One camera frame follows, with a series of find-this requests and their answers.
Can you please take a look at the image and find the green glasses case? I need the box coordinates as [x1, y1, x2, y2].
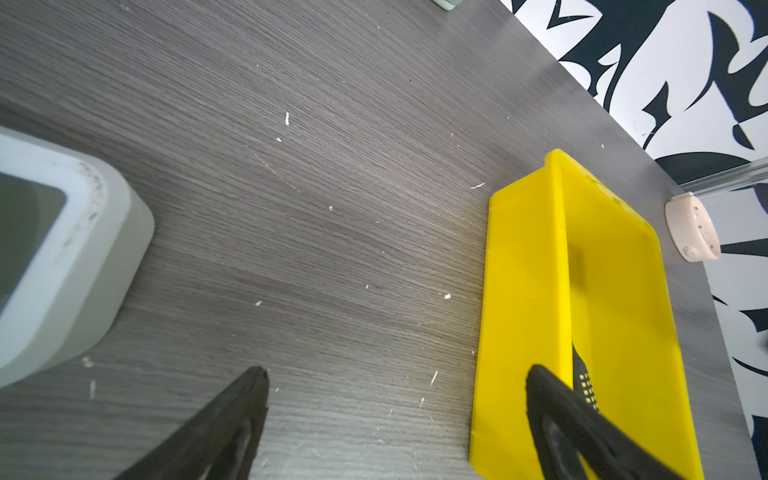
[433, 0, 463, 11]

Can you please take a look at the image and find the black yellow screwdriver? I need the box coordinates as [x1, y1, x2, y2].
[572, 347, 599, 411]

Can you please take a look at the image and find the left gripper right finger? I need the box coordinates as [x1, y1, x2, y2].
[526, 365, 680, 479]

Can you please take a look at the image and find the yellow plastic bin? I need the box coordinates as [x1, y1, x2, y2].
[469, 150, 703, 479]

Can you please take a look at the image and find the pink round clock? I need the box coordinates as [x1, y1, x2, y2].
[664, 192, 721, 263]

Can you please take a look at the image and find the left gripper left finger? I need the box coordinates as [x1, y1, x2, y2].
[117, 367, 269, 479]

